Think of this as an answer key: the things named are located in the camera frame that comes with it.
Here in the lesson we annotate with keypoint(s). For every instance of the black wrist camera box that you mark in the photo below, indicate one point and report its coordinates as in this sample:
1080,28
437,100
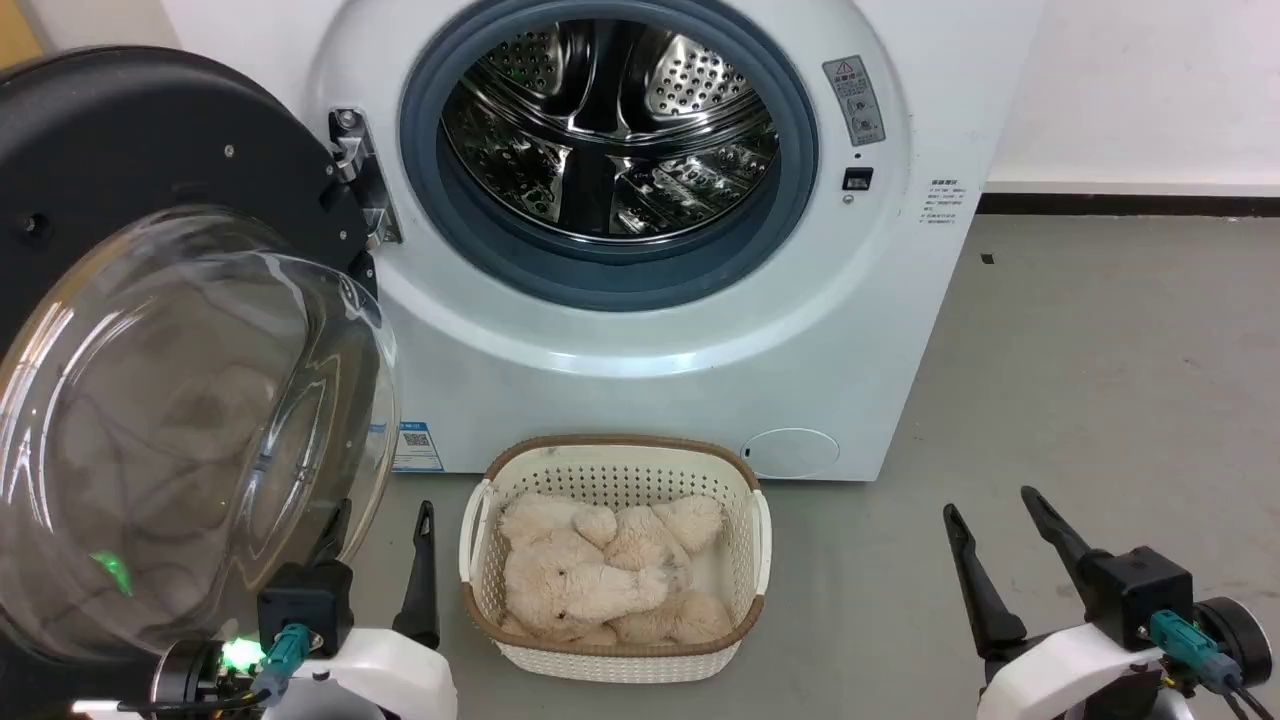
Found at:
1138,595
305,605

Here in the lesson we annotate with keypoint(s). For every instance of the white front-load washing machine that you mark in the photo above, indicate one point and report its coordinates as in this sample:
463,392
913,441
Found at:
620,340

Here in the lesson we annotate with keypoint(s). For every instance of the black door latch slot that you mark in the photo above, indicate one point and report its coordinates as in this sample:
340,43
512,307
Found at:
857,179

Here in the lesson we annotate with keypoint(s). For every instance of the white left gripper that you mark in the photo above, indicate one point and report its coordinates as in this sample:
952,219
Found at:
385,675

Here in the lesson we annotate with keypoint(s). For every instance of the white laundry basket, brown rim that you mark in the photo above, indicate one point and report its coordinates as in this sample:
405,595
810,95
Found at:
620,460

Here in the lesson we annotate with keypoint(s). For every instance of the stainless steel washer drum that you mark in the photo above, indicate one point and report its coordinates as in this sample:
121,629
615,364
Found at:
610,130

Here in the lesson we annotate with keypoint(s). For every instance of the beige plush toy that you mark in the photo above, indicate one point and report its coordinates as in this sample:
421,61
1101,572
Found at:
600,575

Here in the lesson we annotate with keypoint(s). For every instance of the grey warning sticker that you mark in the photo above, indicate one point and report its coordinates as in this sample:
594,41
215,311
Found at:
855,100

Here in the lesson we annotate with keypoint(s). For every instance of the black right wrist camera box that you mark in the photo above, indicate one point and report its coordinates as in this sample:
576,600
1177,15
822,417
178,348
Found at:
1138,595

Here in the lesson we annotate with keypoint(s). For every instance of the blue white energy label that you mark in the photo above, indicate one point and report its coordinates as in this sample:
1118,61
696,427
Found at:
415,447

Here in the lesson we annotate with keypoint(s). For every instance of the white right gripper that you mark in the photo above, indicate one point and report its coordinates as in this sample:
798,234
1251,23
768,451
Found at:
1070,670

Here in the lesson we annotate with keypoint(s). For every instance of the small printed text label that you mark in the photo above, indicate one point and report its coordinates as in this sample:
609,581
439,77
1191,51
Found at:
945,201

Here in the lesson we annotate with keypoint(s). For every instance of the metal door hinge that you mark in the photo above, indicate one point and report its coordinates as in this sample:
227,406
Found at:
362,170

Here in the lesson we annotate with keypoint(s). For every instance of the black washer door, glass bowl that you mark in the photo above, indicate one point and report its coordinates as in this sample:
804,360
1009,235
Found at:
150,330

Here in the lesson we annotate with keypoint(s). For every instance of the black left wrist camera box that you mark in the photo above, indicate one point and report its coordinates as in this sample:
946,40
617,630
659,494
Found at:
305,605

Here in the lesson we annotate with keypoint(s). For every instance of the round white filter cover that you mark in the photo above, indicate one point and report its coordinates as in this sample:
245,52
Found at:
790,452

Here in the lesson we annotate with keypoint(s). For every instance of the black wall baseboard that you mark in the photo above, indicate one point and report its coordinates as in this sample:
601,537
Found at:
1128,204

